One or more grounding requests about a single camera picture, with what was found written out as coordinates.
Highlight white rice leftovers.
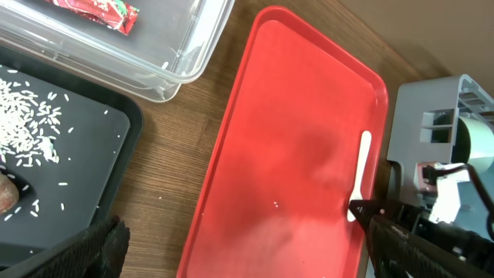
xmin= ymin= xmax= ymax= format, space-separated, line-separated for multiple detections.
xmin=0 ymin=69 xmax=120 ymax=223

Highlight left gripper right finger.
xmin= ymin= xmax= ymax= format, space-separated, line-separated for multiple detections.
xmin=366 ymin=215 xmax=490 ymax=278

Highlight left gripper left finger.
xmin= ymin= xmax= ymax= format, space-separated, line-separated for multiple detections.
xmin=1 ymin=216 xmax=130 ymax=278

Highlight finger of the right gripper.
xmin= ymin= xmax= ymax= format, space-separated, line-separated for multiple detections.
xmin=349 ymin=199 xmax=397 ymax=232

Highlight red serving tray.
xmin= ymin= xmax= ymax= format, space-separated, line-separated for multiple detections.
xmin=178 ymin=6 xmax=388 ymax=278

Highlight orange carrot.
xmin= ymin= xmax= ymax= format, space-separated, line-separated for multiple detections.
xmin=0 ymin=174 xmax=19 ymax=215

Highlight red snack wrapper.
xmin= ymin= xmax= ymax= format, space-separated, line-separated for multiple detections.
xmin=47 ymin=0 xmax=140 ymax=36

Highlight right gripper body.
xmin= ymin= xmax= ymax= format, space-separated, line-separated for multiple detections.
xmin=395 ymin=201 xmax=493 ymax=270

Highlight clear plastic bin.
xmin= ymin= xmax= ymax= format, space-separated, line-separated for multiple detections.
xmin=1 ymin=0 xmax=235 ymax=103

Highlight grey dishwasher rack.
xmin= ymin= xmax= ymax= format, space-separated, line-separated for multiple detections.
xmin=364 ymin=73 xmax=494 ymax=278

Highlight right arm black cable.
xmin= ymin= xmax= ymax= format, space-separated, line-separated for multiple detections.
xmin=435 ymin=164 xmax=494 ymax=242

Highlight white plastic spoon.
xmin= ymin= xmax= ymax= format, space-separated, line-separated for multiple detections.
xmin=349 ymin=131 xmax=372 ymax=202

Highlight green bowl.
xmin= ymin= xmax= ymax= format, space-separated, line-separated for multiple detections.
xmin=452 ymin=117 xmax=493 ymax=171

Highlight black plastic tray bin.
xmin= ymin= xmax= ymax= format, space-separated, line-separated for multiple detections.
xmin=1 ymin=47 xmax=143 ymax=268

